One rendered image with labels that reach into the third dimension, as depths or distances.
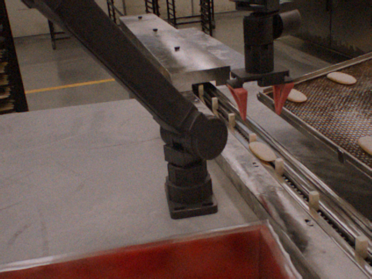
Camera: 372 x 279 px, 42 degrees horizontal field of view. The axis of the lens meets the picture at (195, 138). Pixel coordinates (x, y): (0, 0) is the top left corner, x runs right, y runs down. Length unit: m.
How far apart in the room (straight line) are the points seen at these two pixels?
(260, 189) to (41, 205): 0.42
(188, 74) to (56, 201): 0.60
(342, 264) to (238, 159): 0.36
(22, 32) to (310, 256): 7.47
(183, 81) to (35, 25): 6.63
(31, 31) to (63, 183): 6.97
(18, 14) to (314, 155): 7.12
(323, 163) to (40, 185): 0.59
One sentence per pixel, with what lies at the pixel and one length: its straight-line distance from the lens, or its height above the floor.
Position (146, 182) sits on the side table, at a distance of 1.01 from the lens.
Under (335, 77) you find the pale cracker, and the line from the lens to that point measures 1.27.
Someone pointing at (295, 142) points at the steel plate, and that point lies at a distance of 1.15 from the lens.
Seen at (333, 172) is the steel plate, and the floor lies 0.82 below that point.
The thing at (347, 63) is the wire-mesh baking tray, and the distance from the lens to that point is 1.36.
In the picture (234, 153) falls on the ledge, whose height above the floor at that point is 0.86.
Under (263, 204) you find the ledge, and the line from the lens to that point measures 0.82.
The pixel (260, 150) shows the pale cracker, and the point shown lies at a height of 0.86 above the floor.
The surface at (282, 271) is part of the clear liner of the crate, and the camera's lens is 0.58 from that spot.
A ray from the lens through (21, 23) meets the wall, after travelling 7.97.
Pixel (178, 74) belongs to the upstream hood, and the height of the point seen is 0.92.
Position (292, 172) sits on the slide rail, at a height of 0.85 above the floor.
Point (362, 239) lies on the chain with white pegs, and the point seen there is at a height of 0.87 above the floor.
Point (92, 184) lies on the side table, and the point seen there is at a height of 0.82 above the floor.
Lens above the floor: 1.28
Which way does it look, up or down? 23 degrees down
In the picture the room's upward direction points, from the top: 5 degrees counter-clockwise
